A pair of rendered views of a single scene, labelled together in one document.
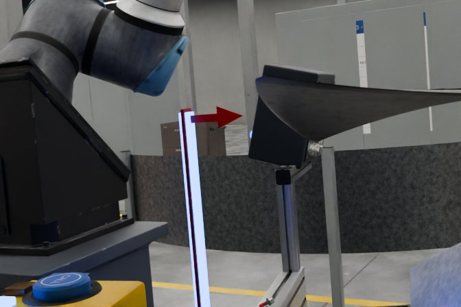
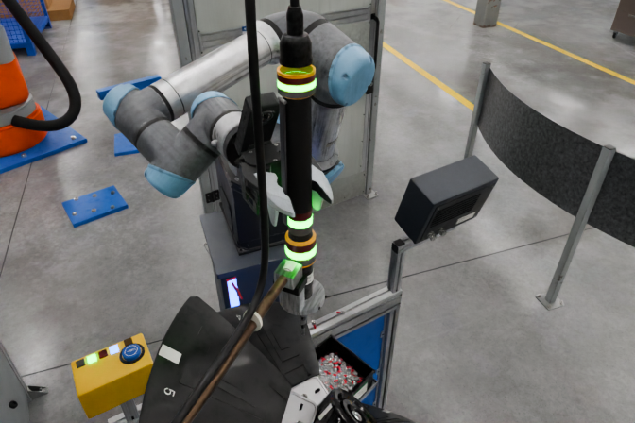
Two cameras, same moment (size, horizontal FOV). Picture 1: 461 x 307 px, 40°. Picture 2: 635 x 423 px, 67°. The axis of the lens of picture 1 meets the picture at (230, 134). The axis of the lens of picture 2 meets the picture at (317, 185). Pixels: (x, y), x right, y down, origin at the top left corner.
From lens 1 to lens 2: 106 cm
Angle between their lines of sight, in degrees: 50
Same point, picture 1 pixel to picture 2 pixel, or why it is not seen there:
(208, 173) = (522, 115)
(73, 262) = (238, 269)
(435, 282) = not seen: hidden behind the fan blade
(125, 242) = (276, 261)
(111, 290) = (139, 363)
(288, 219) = (393, 268)
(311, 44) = not seen: outside the picture
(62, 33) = not seen: hidden behind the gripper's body
